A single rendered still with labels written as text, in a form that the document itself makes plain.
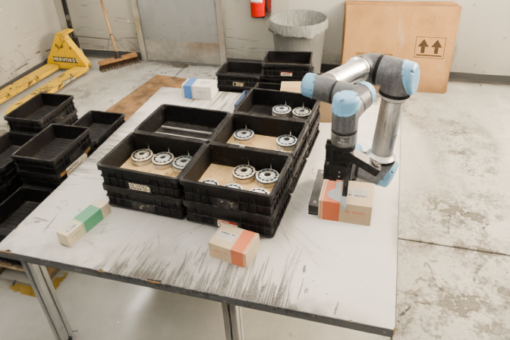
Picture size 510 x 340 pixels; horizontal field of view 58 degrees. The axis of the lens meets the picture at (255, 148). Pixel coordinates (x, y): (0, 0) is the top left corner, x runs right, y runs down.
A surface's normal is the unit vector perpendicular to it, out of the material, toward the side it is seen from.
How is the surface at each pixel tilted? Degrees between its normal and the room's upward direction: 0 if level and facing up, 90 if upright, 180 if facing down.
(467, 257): 0
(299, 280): 0
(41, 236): 0
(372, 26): 80
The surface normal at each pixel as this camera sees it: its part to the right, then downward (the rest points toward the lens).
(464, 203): -0.04, -0.84
